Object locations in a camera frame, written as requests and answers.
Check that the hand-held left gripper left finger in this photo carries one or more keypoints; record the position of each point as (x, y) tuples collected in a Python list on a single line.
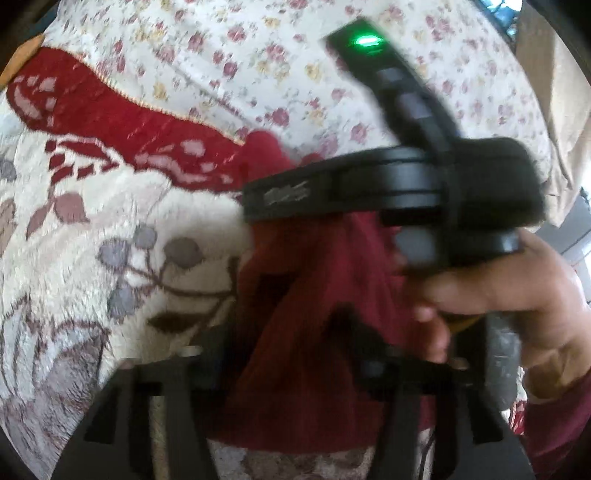
[(203, 364)]

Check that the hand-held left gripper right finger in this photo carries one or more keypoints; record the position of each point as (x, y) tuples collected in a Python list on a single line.
[(369, 369)]

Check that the dark red knit garment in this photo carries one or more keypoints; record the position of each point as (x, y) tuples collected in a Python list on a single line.
[(300, 323)]

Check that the person's right hand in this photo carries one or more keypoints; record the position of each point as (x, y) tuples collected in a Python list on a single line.
[(508, 295)]

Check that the beige cloth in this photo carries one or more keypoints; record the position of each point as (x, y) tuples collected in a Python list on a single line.
[(554, 115)]

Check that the fuzzy white leaf-print blanket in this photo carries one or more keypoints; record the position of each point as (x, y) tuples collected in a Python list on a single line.
[(92, 277)]

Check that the white floral bedsheet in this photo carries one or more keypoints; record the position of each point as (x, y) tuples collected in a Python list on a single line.
[(231, 46)]

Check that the orange checkered fuzzy cloth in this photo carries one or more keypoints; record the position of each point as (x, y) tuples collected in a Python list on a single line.
[(21, 62)]

